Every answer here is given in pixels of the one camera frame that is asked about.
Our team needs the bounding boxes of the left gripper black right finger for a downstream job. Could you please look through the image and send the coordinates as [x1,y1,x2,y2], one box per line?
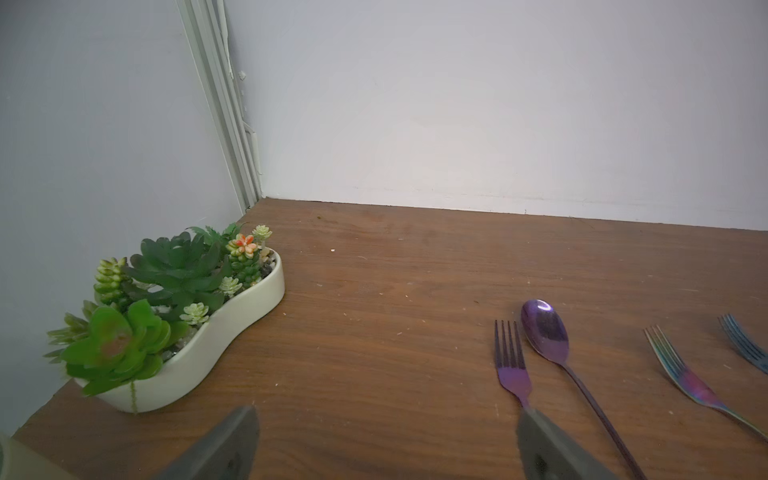
[517,408,618,480]

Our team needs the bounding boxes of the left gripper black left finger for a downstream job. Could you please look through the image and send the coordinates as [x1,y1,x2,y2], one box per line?
[154,405,260,480]

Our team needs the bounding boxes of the purple fork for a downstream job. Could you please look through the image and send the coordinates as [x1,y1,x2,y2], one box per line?
[494,320,532,410]

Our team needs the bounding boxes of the purple spoon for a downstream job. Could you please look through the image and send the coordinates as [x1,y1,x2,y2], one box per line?
[520,299,647,479]

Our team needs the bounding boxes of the rainbow iridescent fork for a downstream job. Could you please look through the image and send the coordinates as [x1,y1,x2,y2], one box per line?
[643,325,767,441]

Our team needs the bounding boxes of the blue fork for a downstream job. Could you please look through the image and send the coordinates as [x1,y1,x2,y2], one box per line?
[718,314,768,374]

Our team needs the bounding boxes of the succulents in white planter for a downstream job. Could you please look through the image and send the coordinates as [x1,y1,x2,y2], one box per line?
[45,223,285,414]

